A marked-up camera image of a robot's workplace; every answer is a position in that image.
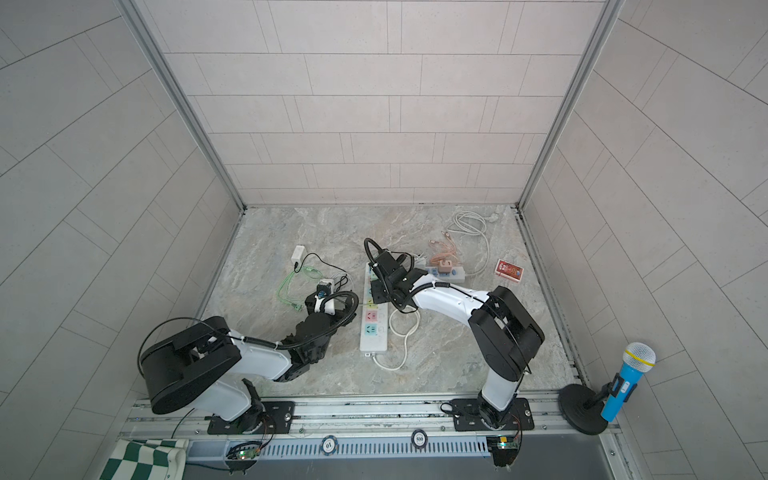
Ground green checkered cloth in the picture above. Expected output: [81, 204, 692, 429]
[99, 439, 189, 480]

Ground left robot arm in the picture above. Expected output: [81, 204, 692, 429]
[137, 291, 359, 435]

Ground short blue power strip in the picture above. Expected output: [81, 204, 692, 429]
[415, 259, 466, 284]

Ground white cable bundle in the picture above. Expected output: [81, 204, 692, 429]
[443, 211, 499, 277]

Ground long multicolour power strip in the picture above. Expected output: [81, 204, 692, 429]
[360, 266, 389, 356]

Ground pink charging cable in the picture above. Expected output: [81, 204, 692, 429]
[428, 233, 463, 260]

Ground white power strip cord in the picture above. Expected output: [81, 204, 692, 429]
[371, 305, 421, 372]

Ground green charging cable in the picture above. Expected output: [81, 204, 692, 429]
[275, 266, 325, 313]

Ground aluminium mounting rail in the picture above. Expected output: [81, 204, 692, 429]
[119, 392, 613, 442]

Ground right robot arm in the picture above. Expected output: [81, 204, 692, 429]
[363, 238, 545, 430]

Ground blue toy microphone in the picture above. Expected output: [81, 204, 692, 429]
[601, 342, 656, 422]

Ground black round microphone stand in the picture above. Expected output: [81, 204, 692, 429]
[558, 383, 615, 435]

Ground red card box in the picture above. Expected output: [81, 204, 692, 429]
[494, 259, 524, 283]

